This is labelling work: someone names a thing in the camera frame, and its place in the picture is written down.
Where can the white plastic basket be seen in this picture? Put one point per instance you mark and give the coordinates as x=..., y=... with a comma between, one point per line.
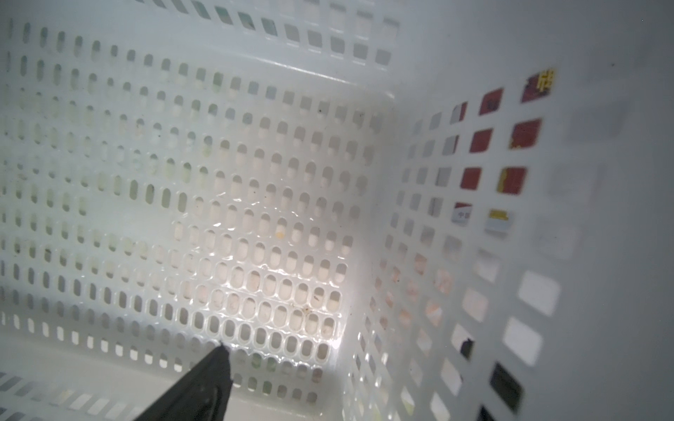
x=273, y=176

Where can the red chopsticks packet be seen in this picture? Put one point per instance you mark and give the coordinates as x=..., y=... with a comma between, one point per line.
x=522, y=135

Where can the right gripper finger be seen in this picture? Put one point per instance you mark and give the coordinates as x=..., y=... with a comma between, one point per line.
x=201, y=394

